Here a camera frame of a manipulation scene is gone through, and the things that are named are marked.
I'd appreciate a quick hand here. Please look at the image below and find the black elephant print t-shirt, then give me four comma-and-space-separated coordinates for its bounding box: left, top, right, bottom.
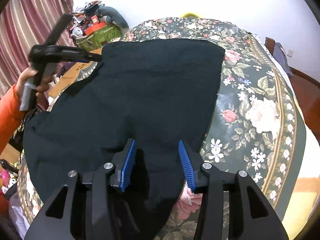
23, 38, 225, 239

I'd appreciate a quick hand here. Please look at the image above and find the orange sleeve left forearm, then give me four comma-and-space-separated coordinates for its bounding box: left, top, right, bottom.
0, 84, 24, 152

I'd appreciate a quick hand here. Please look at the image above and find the person left hand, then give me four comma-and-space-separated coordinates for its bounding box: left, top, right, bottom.
14, 67, 55, 100

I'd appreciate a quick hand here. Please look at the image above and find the green fabric storage bin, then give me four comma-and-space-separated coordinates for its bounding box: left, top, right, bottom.
75, 24, 121, 51

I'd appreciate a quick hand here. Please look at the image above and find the wooden lap desk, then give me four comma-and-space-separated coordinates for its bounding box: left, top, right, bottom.
48, 61, 97, 98

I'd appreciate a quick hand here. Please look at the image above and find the orange red box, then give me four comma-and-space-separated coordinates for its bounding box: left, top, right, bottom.
85, 15, 106, 36

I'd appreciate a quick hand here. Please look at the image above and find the striped pink curtain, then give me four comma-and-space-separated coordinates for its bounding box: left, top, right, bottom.
1, 0, 73, 95

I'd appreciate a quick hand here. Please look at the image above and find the grey plush toy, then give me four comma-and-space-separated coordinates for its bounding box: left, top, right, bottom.
97, 5, 129, 29

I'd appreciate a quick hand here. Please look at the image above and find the floral bed quilt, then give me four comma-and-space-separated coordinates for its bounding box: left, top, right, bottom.
25, 17, 305, 239

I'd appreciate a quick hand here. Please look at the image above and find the grey cloth on chair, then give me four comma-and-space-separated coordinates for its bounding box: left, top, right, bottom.
265, 37, 293, 77

